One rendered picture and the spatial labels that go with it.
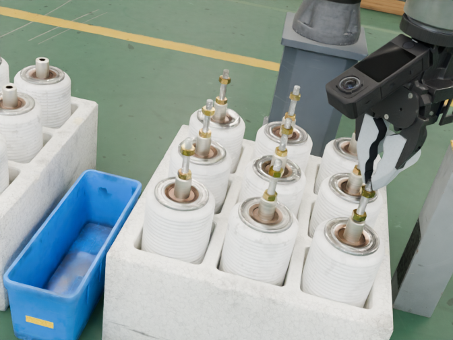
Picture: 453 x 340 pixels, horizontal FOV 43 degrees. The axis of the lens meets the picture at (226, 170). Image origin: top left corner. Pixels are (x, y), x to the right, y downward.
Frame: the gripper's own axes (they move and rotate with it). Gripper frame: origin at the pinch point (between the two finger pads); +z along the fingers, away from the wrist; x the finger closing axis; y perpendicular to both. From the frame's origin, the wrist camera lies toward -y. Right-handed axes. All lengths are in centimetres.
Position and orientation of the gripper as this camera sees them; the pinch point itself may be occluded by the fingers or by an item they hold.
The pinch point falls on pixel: (369, 179)
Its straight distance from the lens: 73.8
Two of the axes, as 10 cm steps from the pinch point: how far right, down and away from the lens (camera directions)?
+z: -1.5, 8.2, 5.5
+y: 8.1, -2.1, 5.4
